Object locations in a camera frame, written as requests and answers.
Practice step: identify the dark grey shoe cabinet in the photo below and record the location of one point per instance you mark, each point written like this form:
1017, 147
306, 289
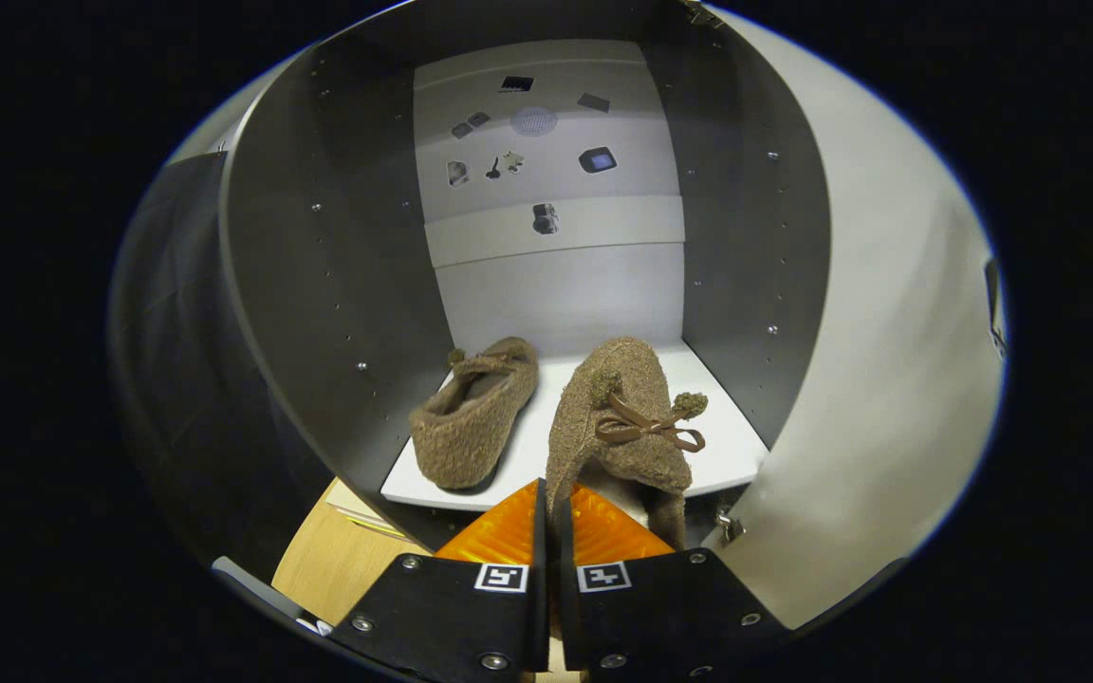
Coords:
338, 285

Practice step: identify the black backdrop cloth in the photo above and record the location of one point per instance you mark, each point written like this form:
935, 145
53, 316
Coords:
176, 379

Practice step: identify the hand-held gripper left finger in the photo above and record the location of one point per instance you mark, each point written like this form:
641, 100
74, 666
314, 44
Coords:
540, 617

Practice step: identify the cream book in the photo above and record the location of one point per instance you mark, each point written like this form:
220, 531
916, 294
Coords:
357, 507

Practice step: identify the brown fuzzy shoe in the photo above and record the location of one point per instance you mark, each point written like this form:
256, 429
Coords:
471, 427
622, 379

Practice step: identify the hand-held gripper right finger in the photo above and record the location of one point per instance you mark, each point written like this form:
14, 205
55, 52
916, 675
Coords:
565, 617

